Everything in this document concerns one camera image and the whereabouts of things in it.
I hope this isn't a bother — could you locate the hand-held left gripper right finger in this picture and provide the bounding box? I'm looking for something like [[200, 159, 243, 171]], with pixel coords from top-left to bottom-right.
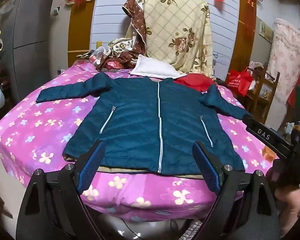
[[192, 141, 280, 240]]

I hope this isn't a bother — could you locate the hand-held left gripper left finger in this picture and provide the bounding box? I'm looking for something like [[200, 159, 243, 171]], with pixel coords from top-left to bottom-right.
[[16, 140, 105, 240]]

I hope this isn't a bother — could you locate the teal zip-up jacket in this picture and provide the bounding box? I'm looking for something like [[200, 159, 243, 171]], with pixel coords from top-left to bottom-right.
[[36, 72, 253, 176]]

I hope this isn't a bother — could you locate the person's right forearm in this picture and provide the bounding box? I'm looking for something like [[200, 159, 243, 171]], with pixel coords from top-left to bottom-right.
[[267, 159, 300, 223]]

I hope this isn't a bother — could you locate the wooden chair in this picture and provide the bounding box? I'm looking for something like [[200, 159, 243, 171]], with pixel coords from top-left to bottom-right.
[[245, 67, 280, 124]]

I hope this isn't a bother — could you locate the red plastic bag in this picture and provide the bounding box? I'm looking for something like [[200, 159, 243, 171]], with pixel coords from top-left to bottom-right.
[[226, 67, 254, 97]]

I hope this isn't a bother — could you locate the pink floral bedsheet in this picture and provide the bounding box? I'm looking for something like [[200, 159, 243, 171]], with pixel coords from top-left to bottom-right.
[[0, 61, 280, 223]]

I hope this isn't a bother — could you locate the red garment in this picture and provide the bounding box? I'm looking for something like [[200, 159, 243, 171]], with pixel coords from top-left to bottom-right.
[[174, 74, 217, 92]]

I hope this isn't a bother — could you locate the rolled pink floral mattress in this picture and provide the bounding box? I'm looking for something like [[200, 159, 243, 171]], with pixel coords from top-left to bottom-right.
[[266, 17, 300, 90]]

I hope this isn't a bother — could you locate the shiny pink bag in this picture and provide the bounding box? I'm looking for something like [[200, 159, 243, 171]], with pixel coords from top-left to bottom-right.
[[104, 57, 127, 70]]

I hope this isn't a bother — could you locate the clear plastic bottle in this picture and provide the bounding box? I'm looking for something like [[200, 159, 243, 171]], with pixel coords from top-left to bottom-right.
[[89, 45, 110, 64]]

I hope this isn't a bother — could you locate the white cloth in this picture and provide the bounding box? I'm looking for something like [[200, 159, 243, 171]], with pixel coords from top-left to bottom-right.
[[130, 54, 188, 80]]

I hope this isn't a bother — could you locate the brown floral blanket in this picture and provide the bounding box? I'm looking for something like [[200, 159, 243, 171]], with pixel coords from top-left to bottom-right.
[[95, 0, 147, 72]]

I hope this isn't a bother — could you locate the beige floral quilt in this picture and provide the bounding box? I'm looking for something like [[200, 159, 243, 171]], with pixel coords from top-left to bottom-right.
[[125, 0, 214, 78]]

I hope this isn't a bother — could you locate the grey refrigerator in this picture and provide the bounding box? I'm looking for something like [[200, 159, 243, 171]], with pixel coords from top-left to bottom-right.
[[0, 0, 57, 103]]

